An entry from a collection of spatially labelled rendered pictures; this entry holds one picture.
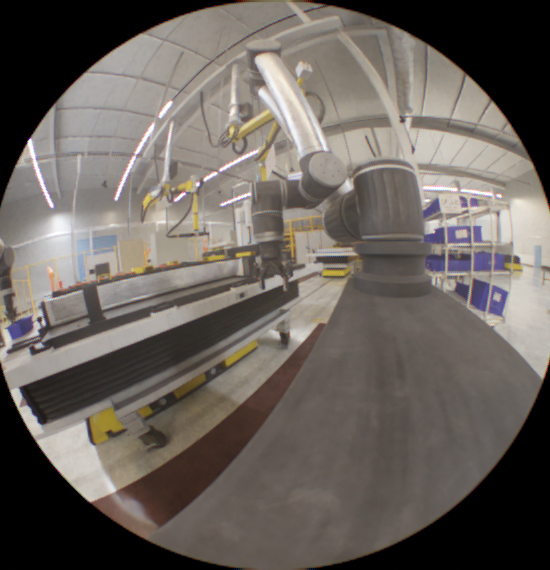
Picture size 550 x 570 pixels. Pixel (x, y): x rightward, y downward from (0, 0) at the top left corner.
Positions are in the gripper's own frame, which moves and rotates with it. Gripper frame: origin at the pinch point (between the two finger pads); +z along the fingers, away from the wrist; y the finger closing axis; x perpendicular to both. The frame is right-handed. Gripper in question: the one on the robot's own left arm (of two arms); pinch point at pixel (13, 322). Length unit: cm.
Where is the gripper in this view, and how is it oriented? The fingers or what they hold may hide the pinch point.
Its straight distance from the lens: 154.1
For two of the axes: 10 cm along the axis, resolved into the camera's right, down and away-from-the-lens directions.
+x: -7.3, -0.6, 6.8
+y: 6.7, -2.0, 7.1
